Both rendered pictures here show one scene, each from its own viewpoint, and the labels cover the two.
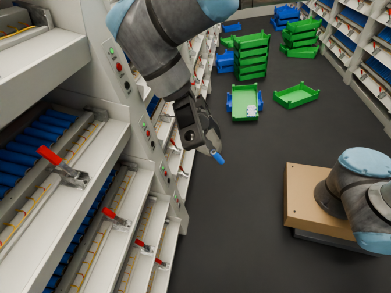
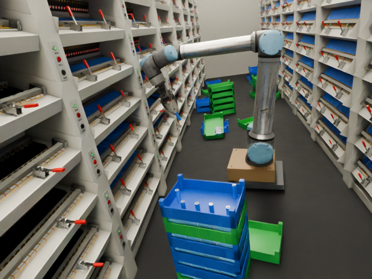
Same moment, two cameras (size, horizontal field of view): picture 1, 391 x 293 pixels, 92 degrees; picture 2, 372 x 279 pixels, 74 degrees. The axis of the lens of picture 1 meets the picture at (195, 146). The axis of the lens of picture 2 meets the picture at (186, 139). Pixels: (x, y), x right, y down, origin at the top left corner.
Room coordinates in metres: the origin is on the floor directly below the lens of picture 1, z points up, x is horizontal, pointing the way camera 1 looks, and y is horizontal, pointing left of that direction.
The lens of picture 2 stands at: (-1.14, 0.04, 1.07)
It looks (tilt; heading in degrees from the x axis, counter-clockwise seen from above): 23 degrees down; 356
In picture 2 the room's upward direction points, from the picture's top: 10 degrees counter-clockwise
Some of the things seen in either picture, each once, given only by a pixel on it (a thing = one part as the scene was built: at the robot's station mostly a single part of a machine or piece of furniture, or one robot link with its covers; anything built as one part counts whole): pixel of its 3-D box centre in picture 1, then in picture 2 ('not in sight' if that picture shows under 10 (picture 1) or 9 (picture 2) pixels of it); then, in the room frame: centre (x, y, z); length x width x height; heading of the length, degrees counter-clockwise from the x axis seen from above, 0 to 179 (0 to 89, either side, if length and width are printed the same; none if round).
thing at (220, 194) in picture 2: not in sight; (203, 197); (-0.31, -0.06, 0.44); 0.30 x 0.20 x 0.08; 59
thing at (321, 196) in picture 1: (342, 193); (258, 154); (0.35, -0.57, 0.20); 0.19 x 0.19 x 0.10
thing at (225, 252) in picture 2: not in sight; (208, 227); (-0.31, -0.06, 0.28); 0.30 x 0.20 x 0.08; 59
